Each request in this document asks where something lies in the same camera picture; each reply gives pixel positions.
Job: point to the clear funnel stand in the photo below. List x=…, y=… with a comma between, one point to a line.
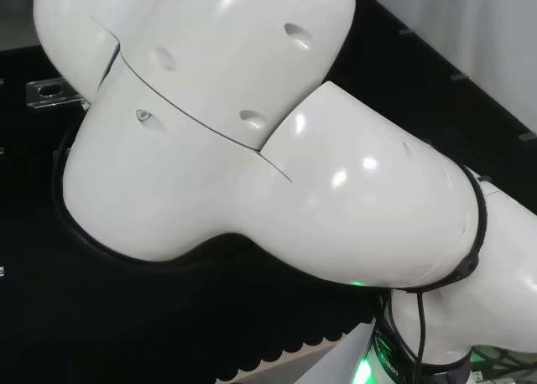
x=35, y=95

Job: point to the black bench cloth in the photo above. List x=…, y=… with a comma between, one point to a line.
x=63, y=308

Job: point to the black cloth clip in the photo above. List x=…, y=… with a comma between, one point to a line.
x=458, y=76
x=406, y=32
x=528, y=137

